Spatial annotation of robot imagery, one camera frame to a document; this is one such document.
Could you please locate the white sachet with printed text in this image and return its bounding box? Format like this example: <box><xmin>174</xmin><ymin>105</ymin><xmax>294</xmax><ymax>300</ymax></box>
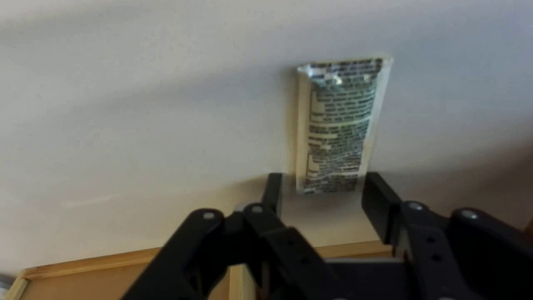
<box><xmin>294</xmin><ymin>53</ymin><xmax>396</xmax><ymax>196</ymax></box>

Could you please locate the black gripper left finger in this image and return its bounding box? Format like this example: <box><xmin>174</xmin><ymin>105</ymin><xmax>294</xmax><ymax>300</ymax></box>
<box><xmin>122</xmin><ymin>171</ymin><xmax>357</xmax><ymax>300</ymax></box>

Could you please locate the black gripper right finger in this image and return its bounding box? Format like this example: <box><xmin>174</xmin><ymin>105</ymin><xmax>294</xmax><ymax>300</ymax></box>
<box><xmin>362</xmin><ymin>171</ymin><xmax>533</xmax><ymax>300</ymax></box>

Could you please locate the wooden tiered organizer rack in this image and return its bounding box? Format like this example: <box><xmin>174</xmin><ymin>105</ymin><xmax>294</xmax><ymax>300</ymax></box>
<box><xmin>19</xmin><ymin>238</ymin><xmax>396</xmax><ymax>300</ymax></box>

